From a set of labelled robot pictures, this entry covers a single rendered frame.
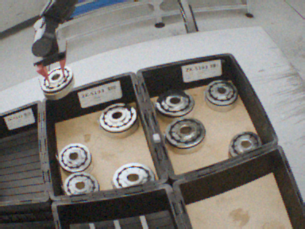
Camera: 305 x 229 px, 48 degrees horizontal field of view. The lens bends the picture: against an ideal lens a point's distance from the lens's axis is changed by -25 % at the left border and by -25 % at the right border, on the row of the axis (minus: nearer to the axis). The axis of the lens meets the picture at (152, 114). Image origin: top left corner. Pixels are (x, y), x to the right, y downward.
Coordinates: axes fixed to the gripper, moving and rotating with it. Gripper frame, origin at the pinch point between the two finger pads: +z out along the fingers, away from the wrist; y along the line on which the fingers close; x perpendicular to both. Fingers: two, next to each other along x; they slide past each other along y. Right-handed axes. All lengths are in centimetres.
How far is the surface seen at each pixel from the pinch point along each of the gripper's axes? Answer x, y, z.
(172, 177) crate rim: -30.6, 22.9, 12.1
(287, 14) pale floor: 180, 186, 113
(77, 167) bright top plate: -15.9, 0.2, 19.2
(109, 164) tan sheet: -14.5, 8.9, 22.3
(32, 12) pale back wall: 259, -63, 94
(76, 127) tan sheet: 1.9, 1.2, 22.5
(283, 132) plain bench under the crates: -10, 66, 36
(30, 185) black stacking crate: -17.9, -18.1, 21.9
